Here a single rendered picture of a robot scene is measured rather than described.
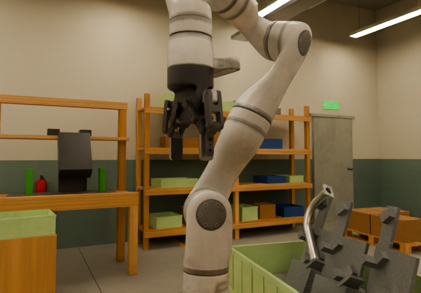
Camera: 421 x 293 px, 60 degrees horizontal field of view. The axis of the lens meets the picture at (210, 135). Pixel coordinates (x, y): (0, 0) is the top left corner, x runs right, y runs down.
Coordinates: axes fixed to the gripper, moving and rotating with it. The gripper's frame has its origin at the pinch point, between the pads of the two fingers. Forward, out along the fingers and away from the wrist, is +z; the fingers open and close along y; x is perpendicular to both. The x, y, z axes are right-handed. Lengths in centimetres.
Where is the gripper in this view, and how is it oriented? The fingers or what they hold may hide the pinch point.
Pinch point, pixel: (190, 156)
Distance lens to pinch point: 58.6
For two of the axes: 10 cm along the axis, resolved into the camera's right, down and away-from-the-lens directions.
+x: 8.2, 0.3, 5.7
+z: 0.0, 10.0, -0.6
